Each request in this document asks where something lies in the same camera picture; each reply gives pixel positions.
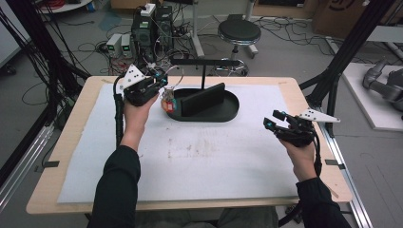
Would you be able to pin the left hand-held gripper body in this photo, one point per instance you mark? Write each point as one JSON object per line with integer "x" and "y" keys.
{"x": 141, "y": 91}

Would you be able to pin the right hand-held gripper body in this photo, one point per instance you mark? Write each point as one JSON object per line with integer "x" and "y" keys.
{"x": 296, "y": 134}

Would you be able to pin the black wallet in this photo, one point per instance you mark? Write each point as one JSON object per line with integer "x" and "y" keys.
{"x": 202, "y": 99}

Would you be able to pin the black oval tray with hanger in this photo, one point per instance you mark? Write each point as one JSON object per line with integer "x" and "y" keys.
{"x": 218, "y": 112}

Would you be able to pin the person's right hand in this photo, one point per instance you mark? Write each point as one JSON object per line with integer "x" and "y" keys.
{"x": 302, "y": 161}

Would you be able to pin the person's left hand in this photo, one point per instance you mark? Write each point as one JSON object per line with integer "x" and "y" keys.
{"x": 136, "y": 123}

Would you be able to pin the black computer tower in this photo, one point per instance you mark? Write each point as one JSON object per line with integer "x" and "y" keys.
{"x": 143, "y": 37}
{"x": 164, "y": 25}

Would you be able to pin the grey bench power supply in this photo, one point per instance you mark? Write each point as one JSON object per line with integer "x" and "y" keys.
{"x": 126, "y": 46}
{"x": 113, "y": 45}

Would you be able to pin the white power adapter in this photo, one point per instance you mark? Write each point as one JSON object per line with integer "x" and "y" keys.
{"x": 148, "y": 10}

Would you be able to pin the white floor board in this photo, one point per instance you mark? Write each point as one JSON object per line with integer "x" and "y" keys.
{"x": 364, "y": 98}

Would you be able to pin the white table mat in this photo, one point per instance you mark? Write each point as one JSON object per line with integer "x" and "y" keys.
{"x": 196, "y": 158}

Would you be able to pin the wooden table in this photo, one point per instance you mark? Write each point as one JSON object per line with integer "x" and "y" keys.
{"x": 69, "y": 139}

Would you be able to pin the black round stool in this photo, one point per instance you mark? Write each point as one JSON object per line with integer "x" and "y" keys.
{"x": 239, "y": 31}

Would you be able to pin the cardboard box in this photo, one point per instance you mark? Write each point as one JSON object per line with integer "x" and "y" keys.
{"x": 335, "y": 15}

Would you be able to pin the aluminium rail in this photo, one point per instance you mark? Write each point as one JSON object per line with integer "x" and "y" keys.
{"x": 22, "y": 161}
{"x": 355, "y": 202}

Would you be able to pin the black metal frame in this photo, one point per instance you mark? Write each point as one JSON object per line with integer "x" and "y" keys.
{"x": 348, "y": 47}
{"x": 41, "y": 44}

